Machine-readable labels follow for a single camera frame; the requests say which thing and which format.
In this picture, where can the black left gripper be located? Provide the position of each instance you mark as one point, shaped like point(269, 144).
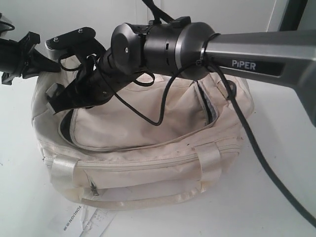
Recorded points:
point(20, 59)

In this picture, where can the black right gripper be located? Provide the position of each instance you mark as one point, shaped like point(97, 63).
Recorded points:
point(91, 87)

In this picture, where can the cream fabric duffel bag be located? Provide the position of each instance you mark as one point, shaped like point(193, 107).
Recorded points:
point(110, 158)

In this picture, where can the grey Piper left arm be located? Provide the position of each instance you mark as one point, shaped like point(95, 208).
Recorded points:
point(21, 59)

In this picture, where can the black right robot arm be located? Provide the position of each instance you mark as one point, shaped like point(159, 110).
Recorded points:
point(183, 49)

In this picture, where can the white Tonlion paper tag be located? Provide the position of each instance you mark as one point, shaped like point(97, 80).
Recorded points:
point(68, 221)

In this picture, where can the small grey paper tag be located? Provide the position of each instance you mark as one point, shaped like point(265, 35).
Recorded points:
point(95, 222)

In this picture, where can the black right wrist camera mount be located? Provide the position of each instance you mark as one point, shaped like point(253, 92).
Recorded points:
point(80, 42)

